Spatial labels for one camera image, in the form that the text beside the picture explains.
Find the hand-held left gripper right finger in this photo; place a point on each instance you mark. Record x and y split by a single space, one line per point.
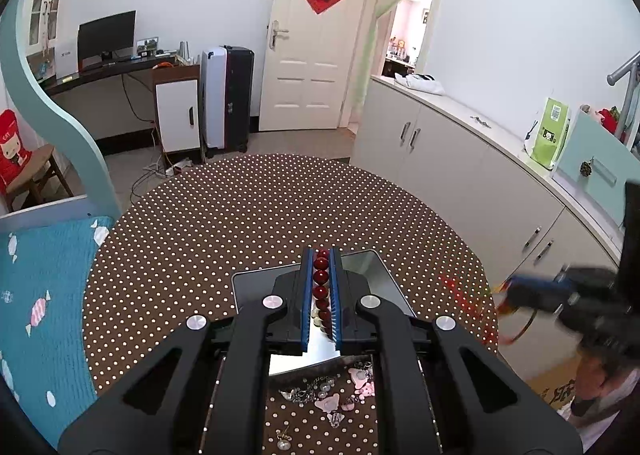
335 302

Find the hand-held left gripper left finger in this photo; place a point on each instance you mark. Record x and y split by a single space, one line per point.
305 302

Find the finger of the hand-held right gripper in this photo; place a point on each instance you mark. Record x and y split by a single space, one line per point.
540 292

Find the silver metal tin box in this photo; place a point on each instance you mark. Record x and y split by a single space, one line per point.
248 288

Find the cardboard box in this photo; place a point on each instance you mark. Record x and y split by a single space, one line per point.
550 385

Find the pink flat charm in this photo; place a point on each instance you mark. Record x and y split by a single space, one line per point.
327 404

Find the brown polka dot tablecloth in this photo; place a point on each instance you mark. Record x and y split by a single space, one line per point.
250 215

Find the small silver charm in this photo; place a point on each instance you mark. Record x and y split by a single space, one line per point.
336 419

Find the pine cone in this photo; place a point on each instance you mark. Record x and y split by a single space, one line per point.
586 169

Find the pearl earring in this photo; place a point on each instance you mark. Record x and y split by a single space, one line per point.
283 441

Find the green paper bag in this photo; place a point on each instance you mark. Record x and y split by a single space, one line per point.
550 135

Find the beige sideboard cabinet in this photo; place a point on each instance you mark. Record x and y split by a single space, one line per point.
450 160

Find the bunch of keys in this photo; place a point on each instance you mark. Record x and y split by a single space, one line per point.
481 121

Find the white power strip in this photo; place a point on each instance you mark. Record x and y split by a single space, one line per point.
179 167

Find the red plush toy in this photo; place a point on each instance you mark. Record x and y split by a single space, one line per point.
607 119

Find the black suitcase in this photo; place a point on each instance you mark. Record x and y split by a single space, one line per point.
240 95

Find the white air cooler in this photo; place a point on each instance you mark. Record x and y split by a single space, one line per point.
214 100

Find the white door small cabinet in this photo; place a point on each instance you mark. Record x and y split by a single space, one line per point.
175 115

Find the white folded clothing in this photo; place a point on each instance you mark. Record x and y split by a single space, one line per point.
420 83

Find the white panel door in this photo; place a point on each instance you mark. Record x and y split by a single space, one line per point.
310 45

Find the blue candy print blanket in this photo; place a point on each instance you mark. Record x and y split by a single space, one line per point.
45 310

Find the wooden chair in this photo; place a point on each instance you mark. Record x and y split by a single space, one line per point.
42 170

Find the dark wooden desk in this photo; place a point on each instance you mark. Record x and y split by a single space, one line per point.
100 73

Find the red cartoon cushion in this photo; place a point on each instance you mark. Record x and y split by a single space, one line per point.
12 150

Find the black computer monitor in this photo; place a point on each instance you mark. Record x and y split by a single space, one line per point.
107 37

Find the white router box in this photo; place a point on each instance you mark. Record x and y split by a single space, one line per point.
66 60

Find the white glass door cupboard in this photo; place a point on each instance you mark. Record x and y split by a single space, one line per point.
45 10

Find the grey metal rail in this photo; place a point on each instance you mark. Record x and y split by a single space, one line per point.
622 72

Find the wall socket panel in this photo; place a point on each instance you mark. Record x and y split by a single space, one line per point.
147 45

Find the teal curved bed frame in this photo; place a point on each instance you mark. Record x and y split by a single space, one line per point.
55 120

